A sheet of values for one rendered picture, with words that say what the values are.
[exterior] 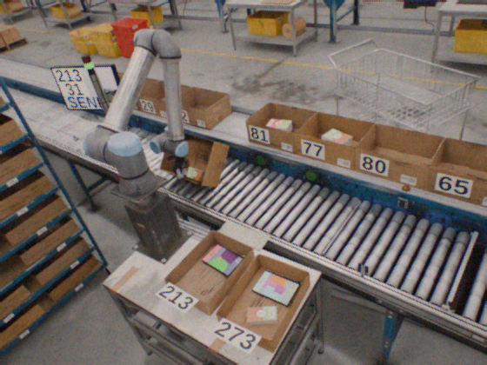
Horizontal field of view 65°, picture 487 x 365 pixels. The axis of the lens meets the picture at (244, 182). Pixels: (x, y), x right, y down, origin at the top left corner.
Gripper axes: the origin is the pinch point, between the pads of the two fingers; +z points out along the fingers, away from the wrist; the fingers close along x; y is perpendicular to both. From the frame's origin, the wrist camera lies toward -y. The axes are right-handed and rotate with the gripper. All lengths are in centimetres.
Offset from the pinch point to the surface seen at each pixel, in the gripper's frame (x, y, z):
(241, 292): -45, 85, 13
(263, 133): 48, 34, -19
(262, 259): -27, 85, 6
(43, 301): -91, -72, 81
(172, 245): -41, 32, 13
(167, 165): 5.4, -18.7, -0.6
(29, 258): -87, -65, 36
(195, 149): 23.2, -7.4, -7.2
